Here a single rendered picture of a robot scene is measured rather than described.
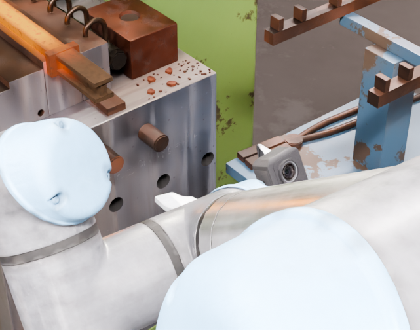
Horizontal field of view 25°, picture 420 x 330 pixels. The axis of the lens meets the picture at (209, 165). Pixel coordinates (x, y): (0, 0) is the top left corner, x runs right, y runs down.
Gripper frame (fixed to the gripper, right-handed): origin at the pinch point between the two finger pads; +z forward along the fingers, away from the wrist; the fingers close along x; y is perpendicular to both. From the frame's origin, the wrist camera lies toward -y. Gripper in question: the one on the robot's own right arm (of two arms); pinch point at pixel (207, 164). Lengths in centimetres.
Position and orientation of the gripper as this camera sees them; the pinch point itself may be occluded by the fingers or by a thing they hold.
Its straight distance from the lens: 107.3
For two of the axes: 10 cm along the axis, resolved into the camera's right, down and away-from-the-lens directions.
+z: -6.4, -4.7, 6.1
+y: 0.0, 7.9, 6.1
